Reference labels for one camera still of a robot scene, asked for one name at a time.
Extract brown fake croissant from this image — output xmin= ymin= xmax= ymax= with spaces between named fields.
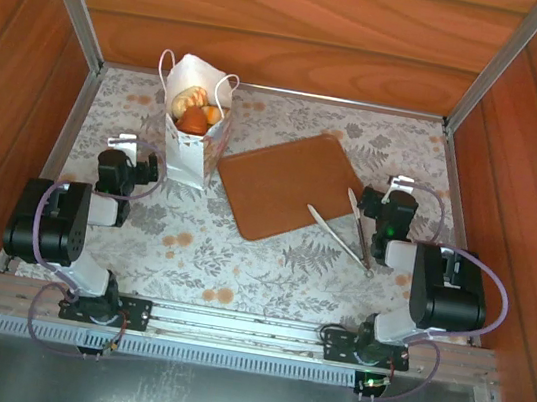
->
xmin=175 ymin=104 xmax=211 ymax=136

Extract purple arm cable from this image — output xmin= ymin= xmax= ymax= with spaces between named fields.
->
xmin=16 ymin=126 xmax=173 ymax=369
xmin=372 ymin=180 xmax=527 ymax=402

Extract twisted golden fake bread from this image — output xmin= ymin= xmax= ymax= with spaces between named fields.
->
xmin=169 ymin=83 xmax=211 ymax=122

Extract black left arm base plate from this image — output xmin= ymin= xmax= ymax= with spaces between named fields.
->
xmin=57 ymin=284 xmax=155 ymax=334

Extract yellow ridged fake bread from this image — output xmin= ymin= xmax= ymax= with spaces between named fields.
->
xmin=201 ymin=104 xmax=226 ymax=127

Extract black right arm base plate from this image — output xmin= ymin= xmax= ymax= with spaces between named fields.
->
xmin=318 ymin=325 xmax=415 ymax=375

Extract metal tongs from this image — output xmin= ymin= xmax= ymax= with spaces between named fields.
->
xmin=297 ymin=181 xmax=386 ymax=279

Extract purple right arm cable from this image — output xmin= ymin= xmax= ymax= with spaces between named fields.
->
xmin=372 ymin=180 xmax=527 ymax=402

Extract shiny metal sheet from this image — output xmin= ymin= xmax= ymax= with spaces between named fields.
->
xmin=0 ymin=317 xmax=499 ymax=402

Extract grey slotted cable duct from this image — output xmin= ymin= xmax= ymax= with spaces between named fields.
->
xmin=0 ymin=315 xmax=361 ymax=390

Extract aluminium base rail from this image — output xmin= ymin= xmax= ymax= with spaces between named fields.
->
xmin=0 ymin=272 xmax=501 ymax=393

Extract brown rectangular tray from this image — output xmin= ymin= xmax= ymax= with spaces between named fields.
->
xmin=206 ymin=117 xmax=378 ymax=258

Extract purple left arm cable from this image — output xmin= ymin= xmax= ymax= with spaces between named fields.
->
xmin=16 ymin=126 xmax=173 ymax=369

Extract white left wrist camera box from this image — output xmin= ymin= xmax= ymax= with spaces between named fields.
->
xmin=107 ymin=130 xmax=142 ymax=153

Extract small connector with red wire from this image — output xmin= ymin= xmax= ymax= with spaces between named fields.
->
xmin=99 ymin=336 xmax=123 ymax=358

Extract aluminium table edge rail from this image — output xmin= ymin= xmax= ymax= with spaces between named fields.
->
xmin=99 ymin=60 xmax=451 ymax=125
xmin=412 ymin=120 xmax=512 ymax=348
xmin=0 ymin=58 xmax=106 ymax=284

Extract floral tablecloth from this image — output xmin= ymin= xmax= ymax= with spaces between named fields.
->
xmin=0 ymin=54 xmax=508 ymax=347

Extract white patterned paper bag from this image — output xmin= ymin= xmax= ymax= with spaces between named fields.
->
xmin=141 ymin=47 xmax=244 ymax=195

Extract small green-lit circuit board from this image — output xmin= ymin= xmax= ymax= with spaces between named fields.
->
xmin=354 ymin=370 xmax=395 ymax=401

